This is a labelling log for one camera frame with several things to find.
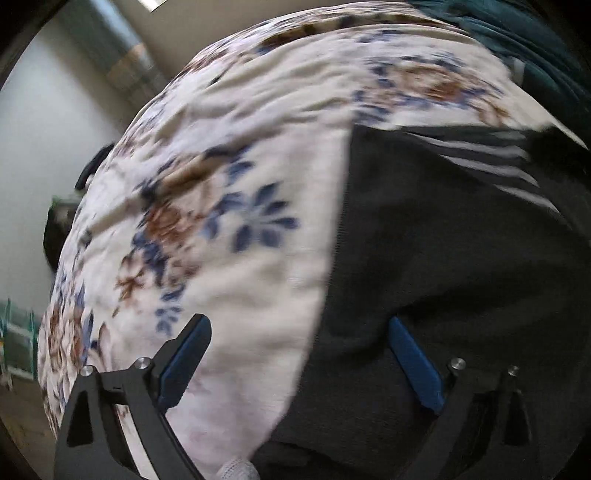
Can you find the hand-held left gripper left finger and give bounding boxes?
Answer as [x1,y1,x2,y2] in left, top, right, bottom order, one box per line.
[53,314,213,480]

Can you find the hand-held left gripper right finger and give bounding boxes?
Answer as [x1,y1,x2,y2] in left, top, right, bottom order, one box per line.
[388,318,543,480]

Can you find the black striped pants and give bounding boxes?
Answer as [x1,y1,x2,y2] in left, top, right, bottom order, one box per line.
[252,124,591,480]

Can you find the white cloth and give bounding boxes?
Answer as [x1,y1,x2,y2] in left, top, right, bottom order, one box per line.
[216,457,260,480]

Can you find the teal metal rack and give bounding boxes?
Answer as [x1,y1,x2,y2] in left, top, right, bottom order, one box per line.
[0,298,38,385]

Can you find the floral blanket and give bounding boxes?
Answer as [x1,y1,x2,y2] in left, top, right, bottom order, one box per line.
[37,2,589,480]

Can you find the black bag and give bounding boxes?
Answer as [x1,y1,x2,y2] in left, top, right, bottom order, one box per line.
[43,196,83,273]

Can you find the dark teal velvet garment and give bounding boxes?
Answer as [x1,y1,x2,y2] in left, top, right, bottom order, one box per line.
[411,0,589,134]

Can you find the black curved strap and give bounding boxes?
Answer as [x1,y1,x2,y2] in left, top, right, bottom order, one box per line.
[75,143,116,191]

